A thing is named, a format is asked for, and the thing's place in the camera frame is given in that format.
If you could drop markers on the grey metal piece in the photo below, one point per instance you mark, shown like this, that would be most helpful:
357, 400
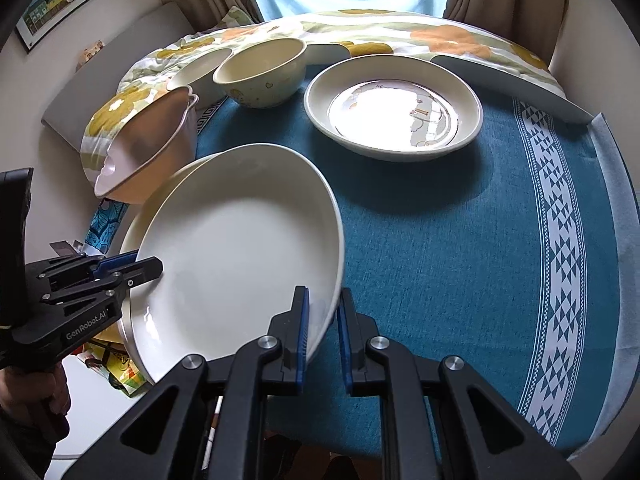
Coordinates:
65, 247

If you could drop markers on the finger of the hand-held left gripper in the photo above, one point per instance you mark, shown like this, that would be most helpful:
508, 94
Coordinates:
147, 267
117, 265

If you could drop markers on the yellow snack packet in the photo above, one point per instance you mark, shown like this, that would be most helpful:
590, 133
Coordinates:
120, 370

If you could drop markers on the floral pillow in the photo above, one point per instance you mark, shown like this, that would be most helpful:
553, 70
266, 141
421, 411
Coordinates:
237, 17

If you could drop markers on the person's left hand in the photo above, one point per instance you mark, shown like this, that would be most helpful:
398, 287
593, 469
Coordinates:
47, 397

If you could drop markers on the plain white bowl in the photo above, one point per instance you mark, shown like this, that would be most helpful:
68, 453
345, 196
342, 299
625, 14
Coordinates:
197, 75

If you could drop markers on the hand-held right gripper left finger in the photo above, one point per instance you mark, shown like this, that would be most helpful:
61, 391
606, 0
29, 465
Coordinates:
301, 345

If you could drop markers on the floral blanket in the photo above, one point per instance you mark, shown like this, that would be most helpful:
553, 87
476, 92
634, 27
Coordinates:
450, 35

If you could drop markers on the duck print plate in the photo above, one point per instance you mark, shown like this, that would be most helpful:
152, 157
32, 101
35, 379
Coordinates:
395, 110

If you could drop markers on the light blue cloth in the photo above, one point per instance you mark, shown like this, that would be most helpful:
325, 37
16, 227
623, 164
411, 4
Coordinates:
620, 240

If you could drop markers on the cream printed bowl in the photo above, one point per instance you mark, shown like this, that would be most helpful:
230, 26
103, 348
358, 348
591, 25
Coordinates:
260, 80

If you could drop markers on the small beige toy figure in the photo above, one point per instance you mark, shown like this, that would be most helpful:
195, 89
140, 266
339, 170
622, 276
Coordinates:
91, 54

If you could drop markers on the cream plate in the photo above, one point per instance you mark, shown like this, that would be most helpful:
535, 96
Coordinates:
131, 230

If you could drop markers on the teal tablecloth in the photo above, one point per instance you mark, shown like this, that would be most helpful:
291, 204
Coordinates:
450, 260

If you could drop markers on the framed wall picture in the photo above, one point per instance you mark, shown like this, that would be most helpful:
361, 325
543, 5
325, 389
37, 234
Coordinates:
70, 0

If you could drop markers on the white cushion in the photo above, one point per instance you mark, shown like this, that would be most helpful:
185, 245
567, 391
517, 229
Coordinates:
100, 85

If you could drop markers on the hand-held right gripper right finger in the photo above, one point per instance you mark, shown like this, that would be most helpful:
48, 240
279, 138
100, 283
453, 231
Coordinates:
344, 350

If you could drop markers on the beige plate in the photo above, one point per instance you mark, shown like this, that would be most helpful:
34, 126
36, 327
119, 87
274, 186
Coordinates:
150, 150

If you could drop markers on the plain white plate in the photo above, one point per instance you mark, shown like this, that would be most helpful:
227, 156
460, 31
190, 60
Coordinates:
225, 260

